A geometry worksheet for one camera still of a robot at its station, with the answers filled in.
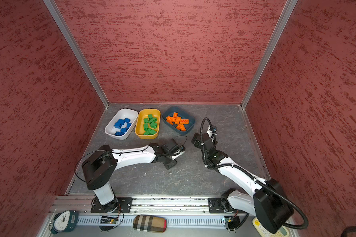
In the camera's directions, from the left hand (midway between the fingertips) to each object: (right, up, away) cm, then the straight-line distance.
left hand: (170, 162), depth 88 cm
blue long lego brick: (-38, +17, +12) cm, 43 cm away
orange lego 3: (+9, +25, +20) cm, 33 cm away
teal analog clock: (-47, -21, -22) cm, 56 cm away
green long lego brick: (-15, +26, +20) cm, 36 cm away
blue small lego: (-36, +19, +16) cm, 43 cm away
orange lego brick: (-2, +26, +22) cm, 34 cm away
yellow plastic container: (-24, +27, +22) cm, 42 cm away
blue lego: (-40, +23, +16) cm, 48 cm away
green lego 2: (-20, +21, +18) cm, 34 cm away
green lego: (-18, +28, +22) cm, 40 cm away
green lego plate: (-17, +18, +14) cm, 28 cm away
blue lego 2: (-35, +26, +21) cm, 48 cm away
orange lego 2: (+3, +26, +21) cm, 33 cm away
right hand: (+17, +15, -2) cm, 23 cm away
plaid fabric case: (-8, -22, -21) cm, 31 cm away
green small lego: (-14, +22, +18) cm, 32 cm away
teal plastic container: (+6, +19, +15) cm, 26 cm away
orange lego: (+1, +30, +26) cm, 39 cm away
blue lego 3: (-32, +22, +15) cm, 41 cm away
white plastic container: (-39, +31, +22) cm, 54 cm away
